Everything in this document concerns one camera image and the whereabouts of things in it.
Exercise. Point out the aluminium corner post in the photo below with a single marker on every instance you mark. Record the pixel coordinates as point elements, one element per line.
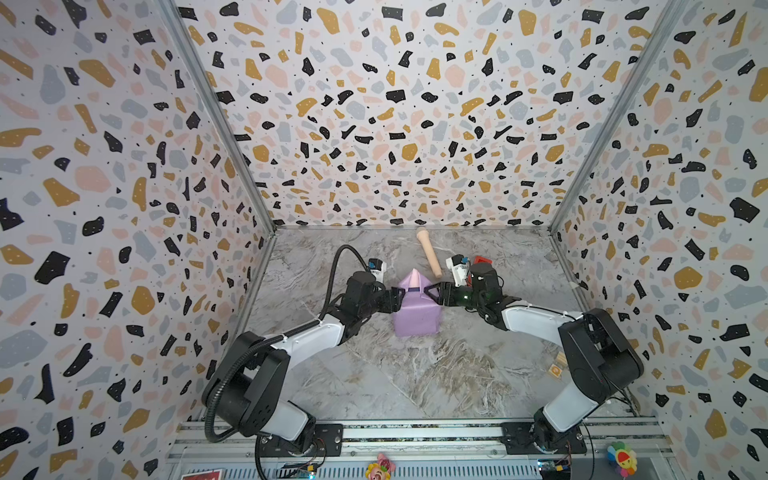
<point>186,51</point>
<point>669,16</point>

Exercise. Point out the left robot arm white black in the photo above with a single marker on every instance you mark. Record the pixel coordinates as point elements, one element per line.
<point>244,394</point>

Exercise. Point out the aluminium corner post left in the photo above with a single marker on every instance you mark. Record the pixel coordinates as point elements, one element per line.
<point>186,51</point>

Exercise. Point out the aluminium corner post right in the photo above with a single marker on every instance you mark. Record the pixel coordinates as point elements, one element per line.
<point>669,16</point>

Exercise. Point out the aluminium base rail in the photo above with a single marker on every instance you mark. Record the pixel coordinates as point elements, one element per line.
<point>479,449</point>

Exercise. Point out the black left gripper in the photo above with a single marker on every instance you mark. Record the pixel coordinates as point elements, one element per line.
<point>394,301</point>

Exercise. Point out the rainbow flower toy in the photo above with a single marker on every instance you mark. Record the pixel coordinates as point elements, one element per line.
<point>622,459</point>

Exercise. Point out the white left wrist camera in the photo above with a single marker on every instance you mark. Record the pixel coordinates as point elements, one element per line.
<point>377,267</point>

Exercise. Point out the beige toy microphone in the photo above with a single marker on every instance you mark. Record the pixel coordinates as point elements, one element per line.
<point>423,237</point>

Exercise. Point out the red tape dispenser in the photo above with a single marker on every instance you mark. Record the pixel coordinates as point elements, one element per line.
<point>481,260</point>

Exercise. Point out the pink yellow flower toy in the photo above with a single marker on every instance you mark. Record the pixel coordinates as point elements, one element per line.
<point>381,469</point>

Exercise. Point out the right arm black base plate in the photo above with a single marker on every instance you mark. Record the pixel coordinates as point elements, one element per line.
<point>537,437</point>

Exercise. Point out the small tan wooden block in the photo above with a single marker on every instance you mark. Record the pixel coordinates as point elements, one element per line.
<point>555,371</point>
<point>561,360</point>

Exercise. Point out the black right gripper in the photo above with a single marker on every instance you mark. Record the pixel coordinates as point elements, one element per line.
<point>454,294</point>

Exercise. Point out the pink wrapping paper sheet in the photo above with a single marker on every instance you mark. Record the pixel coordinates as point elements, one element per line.
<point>419,315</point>

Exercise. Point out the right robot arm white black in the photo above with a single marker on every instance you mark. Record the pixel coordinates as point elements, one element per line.
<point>600,358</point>

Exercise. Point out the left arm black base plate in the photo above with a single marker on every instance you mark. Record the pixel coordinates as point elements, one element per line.
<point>321,440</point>

